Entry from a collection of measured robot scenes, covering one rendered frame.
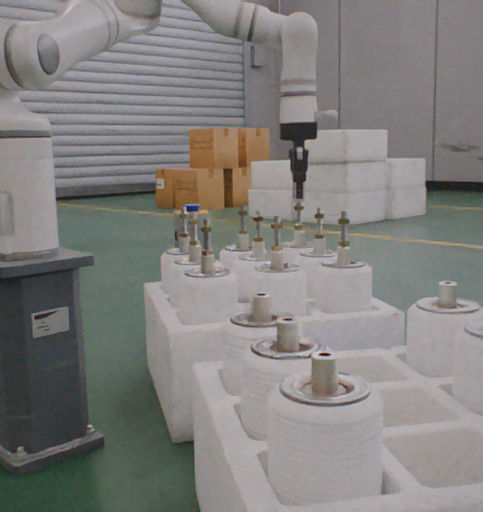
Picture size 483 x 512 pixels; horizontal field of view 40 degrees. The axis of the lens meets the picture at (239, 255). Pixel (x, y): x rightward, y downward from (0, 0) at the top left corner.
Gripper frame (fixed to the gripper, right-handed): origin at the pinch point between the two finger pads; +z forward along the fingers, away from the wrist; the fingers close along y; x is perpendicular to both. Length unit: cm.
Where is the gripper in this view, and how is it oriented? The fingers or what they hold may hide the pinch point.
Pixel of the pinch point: (298, 194)
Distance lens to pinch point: 135.5
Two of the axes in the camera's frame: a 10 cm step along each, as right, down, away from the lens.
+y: -0.5, 1.6, -9.9
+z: 0.2, 9.9, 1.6
